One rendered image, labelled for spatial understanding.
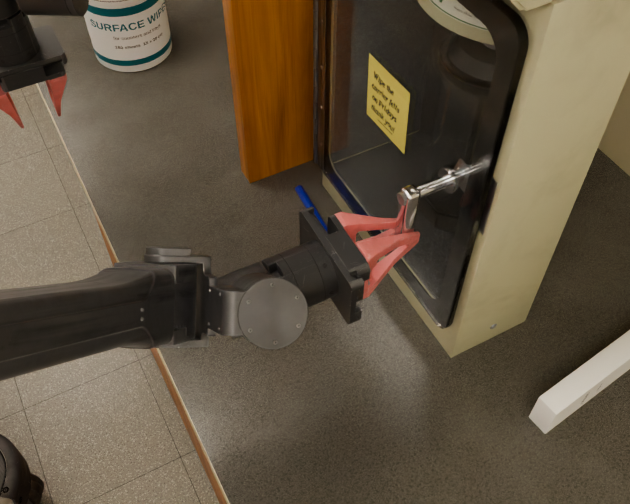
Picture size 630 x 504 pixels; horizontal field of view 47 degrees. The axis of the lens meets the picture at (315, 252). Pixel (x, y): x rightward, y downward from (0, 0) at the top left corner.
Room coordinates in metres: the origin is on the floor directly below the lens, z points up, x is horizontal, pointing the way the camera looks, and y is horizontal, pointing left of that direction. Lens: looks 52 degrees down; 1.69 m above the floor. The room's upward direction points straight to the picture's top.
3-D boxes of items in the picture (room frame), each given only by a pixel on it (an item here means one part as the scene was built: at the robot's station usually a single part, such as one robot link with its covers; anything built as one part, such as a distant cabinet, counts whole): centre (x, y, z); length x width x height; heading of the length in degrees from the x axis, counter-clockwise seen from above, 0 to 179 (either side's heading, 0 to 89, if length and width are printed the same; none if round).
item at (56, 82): (0.68, 0.33, 1.14); 0.07 x 0.07 x 0.09; 28
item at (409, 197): (0.46, -0.10, 1.17); 0.05 x 0.03 x 0.10; 118
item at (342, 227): (0.43, -0.06, 1.14); 0.09 x 0.07 x 0.07; 118
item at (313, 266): (0.40, 0.01, 1.14); 0.10 x 0.07 x 0.07; 27
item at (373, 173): (0.57, -0.08, 1.19); 0.30 x 0.01 x 0.40; 28
